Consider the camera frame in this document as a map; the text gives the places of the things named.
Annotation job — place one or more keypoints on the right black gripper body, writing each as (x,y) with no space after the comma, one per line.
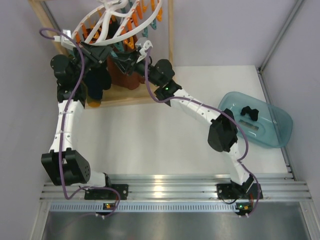
(139,69)

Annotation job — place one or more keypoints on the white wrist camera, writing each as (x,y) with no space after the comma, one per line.
(142,46)
(65,39)

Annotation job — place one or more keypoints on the teal plastic basin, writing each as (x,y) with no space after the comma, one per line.
(274,126)

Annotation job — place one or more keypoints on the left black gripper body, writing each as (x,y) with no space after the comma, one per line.
(90,58)

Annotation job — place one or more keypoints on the white oval clip hanger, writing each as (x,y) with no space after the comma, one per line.
(119,22)

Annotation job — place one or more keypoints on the aluminium mounting rail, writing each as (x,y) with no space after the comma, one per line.
(169,193)

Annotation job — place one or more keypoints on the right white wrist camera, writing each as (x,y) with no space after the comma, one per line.
(142,46)

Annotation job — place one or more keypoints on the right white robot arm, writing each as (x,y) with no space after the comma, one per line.
(222,126)

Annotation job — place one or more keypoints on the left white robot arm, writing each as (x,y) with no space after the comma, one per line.
(64,165)

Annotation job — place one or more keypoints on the wooden hanger rack frame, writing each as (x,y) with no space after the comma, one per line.
(115,96)

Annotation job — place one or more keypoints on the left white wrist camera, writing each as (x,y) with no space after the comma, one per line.
(65,39)

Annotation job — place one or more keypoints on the brown hanging socks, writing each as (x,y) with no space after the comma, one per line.
(130,82)

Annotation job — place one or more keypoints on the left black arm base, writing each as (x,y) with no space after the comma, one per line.
(111,195)

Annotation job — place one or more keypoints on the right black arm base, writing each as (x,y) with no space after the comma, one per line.
(228,191)

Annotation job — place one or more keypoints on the navy patterned hanging sock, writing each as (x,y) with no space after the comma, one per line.
(97,80)

